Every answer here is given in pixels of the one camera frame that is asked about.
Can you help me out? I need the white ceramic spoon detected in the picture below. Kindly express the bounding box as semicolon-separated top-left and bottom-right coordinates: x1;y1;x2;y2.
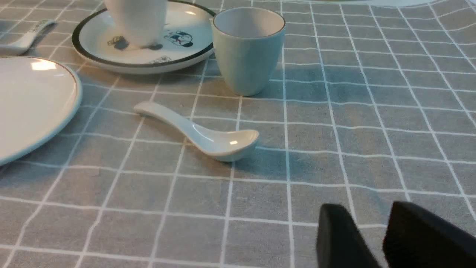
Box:
0;20;56;57

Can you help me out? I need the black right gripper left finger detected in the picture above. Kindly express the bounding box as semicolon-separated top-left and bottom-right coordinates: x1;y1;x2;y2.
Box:
316;204;380;268

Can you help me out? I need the grey checked tablecloth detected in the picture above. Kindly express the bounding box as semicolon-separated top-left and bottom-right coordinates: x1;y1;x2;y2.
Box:
0;0;476;268

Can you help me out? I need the black rimmed white saucer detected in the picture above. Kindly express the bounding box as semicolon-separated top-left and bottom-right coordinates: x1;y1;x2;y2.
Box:
71;0;216;74

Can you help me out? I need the light blue ceramic plate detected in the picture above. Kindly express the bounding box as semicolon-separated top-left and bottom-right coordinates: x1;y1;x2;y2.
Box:
0;56;83;166

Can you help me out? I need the light blue ceramic spoon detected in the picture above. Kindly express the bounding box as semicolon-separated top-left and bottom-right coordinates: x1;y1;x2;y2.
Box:
133;102;260;162

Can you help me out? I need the light blue ceramic cup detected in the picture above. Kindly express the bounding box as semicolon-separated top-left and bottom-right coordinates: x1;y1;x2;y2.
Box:
211;7;286;96

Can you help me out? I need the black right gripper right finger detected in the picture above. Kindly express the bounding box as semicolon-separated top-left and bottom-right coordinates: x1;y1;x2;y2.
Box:
383;201;476;268

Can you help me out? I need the white black rimmed cup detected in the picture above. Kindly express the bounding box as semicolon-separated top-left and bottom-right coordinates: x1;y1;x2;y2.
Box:
104;0;168;47

